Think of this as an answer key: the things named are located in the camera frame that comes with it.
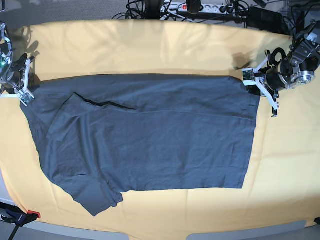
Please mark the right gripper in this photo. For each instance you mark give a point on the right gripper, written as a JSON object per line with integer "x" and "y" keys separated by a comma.
{"x": 16, "y": 78}

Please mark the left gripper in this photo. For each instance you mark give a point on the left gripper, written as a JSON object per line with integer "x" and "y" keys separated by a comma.
{"x": 275, "y": 81}

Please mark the grey-blue T-shirt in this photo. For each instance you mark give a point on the grey-blue T-shirt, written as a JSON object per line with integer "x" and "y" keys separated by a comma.
{"x": 102, "y": 135}

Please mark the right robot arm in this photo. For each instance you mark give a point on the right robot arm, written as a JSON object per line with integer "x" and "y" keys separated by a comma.
{"x": 7, "y": 53}

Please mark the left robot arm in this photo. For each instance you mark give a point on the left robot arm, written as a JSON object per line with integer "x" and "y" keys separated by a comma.
{"x": 303, "y": 58}

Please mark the black power adapter box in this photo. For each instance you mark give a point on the black power adapter box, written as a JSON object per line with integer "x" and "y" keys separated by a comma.
{"x": 259, "y": 16}

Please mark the white power strip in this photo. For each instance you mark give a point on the white power strip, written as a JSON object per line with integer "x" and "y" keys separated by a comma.
{"x": 181, "y": 8}

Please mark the yellow table cloth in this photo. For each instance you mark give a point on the yellow table cloth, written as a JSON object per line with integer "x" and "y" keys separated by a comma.
{"x": 282, "y": 185}

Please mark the blue and red clamp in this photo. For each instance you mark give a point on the blue and red clamp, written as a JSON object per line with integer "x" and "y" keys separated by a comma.
{"x": 11, "y": 214}

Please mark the black clamp right edge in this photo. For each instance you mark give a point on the black clamp right edge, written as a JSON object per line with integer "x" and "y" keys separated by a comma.
{"x": 317, "y": 220}

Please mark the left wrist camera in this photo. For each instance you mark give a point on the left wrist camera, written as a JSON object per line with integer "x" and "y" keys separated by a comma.
{"x": 248, "y": 77}

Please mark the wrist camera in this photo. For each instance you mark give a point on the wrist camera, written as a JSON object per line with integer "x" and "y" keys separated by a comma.
{"x": 26, "y": 97}
{"x": 248, "y": 77}

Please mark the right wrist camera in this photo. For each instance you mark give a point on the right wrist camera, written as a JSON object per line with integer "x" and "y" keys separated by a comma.
{"x": 26, "y": 97}

